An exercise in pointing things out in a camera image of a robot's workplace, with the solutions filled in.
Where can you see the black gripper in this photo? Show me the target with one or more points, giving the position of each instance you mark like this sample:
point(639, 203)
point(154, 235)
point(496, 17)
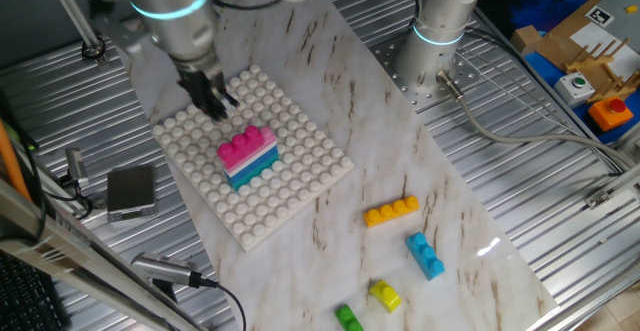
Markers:
point(200, 83)

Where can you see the pink four-stud block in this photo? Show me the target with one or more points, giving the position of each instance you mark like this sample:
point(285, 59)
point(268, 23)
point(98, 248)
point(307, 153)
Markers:
point(270, 138)

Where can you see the white four-stud block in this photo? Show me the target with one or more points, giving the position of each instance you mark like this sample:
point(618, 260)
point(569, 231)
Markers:
point(252, 162)

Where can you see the blue four-stud block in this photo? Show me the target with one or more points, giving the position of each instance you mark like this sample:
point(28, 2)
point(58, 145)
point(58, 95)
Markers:
point(252, 169)

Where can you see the teal four-stud block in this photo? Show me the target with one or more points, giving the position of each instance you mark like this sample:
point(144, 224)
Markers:
point(252, 177)

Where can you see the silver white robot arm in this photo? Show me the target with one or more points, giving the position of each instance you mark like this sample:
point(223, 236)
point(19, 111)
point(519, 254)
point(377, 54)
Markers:
point(175, 16)

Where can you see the white studded baseplate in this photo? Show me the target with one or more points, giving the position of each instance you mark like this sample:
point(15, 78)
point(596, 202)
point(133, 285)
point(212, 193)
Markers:
point(300, 191)

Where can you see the silver digital scale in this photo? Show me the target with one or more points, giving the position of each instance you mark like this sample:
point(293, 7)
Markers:
point(131, 191)

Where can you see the marble pattern board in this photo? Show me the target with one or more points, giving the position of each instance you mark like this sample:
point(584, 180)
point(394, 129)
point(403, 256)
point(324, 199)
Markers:
point(380, 136)

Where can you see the aluminium tripod pole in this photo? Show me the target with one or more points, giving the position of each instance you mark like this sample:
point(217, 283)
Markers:
point(72, 13)

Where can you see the orange four-stud block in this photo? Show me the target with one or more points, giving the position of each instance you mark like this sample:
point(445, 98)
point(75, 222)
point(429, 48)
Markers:
point(390, 212)

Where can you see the orange pole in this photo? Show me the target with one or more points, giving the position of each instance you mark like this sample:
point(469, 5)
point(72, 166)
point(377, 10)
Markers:
point(11, 163)

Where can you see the green two-stud block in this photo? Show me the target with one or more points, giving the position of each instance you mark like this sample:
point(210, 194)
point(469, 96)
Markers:
point(348, 320)

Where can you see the yellow two-stud block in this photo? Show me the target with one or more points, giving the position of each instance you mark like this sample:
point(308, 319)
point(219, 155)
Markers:
point(385, 296)

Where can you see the light blue three-stud block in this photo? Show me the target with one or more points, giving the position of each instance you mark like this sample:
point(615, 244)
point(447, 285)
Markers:
point(425, 258)

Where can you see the black keyboard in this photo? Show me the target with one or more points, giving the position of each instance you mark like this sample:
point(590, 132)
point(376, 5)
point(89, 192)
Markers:
point(25, 296)

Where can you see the small cardboard box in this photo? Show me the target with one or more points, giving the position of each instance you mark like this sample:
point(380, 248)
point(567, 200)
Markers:
point(525, 40)

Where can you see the brown cardboard sheet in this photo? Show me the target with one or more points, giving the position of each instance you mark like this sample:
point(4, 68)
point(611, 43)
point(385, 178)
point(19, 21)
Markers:
point(557, 51)

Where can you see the white box green button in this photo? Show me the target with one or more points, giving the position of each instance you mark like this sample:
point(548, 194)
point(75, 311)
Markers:
point(574, 90)

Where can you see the white paper sheet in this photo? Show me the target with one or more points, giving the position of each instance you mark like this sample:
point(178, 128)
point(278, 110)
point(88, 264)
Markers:
point(585, 36)

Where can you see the wooden peg rack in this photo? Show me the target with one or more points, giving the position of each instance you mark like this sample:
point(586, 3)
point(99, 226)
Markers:
point(590, 63)

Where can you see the black white marker tag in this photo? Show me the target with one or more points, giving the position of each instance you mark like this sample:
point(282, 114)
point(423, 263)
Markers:
point(599, 16)

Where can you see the orange box red button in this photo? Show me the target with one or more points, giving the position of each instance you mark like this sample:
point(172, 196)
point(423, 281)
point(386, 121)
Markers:
point(610, 116)

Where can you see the grey studded board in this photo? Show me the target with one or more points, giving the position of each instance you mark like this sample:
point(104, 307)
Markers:
point(627, 28)

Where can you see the tiny yellow brick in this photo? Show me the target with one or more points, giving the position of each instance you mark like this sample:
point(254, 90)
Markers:
point(631, 8)

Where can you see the small silver camera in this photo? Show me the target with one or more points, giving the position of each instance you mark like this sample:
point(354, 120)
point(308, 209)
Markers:
point(76, 166)

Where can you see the silver camera on stand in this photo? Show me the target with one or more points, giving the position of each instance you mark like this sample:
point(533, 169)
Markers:
point(165, 268)

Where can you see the perforated robot base plate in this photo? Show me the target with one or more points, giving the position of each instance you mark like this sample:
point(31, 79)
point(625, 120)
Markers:
point(400, 83)

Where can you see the aluminium frame beam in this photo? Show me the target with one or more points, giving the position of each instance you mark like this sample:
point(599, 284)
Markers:
point(75, 256)

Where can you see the small aluminium corner bracket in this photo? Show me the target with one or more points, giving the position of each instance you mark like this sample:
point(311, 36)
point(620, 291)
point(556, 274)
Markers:
point(598, 199)

